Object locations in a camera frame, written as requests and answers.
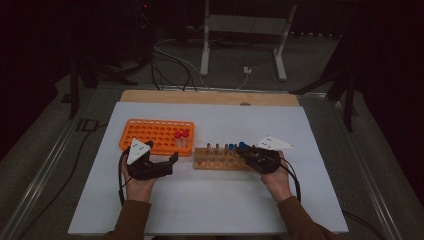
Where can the person's right hand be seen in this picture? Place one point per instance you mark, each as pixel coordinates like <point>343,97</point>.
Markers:
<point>280,183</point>

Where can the black stand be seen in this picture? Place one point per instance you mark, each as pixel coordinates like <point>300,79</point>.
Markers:
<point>75,86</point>
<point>348,100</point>

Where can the white board sheet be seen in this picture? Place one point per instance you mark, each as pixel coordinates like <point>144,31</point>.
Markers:
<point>206,200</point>

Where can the blue capped test tube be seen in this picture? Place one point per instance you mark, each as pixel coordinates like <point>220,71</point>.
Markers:
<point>231,147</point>
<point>242,144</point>

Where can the metal frame rail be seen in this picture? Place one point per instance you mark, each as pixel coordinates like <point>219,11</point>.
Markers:
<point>363,160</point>
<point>50,160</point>

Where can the white plug adapter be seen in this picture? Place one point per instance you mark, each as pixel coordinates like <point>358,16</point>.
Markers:
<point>247,70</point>

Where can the red capped test tube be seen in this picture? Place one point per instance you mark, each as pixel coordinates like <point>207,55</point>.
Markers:
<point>177,135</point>
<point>185,133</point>

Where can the orange plastic test tube rack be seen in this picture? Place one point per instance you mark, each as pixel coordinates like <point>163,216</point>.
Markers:
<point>156,133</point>

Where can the person's left hand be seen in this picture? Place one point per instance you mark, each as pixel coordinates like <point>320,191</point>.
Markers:
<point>140,190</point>

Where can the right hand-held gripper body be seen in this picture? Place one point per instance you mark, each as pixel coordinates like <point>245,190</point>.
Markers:
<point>265,161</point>

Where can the wooden test tube rack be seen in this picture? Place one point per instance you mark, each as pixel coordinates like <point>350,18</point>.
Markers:
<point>216,160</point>

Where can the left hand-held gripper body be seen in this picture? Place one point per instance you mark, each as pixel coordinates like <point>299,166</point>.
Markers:
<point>150,170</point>

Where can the white metal stand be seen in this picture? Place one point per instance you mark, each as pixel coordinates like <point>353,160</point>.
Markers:
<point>246,25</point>

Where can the dark equipment rack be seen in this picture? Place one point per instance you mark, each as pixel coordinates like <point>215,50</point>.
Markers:
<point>144,30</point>

